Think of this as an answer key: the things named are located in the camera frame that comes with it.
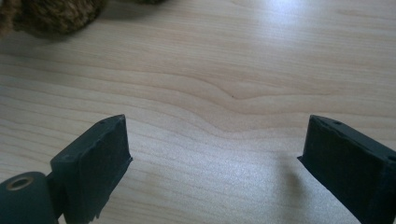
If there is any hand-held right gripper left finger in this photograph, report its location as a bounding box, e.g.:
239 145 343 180
46 114 134 224

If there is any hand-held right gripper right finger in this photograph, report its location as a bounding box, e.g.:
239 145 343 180
297 114 396 224

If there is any brown plush toy dog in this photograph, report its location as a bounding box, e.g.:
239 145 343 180
0 0 167 37

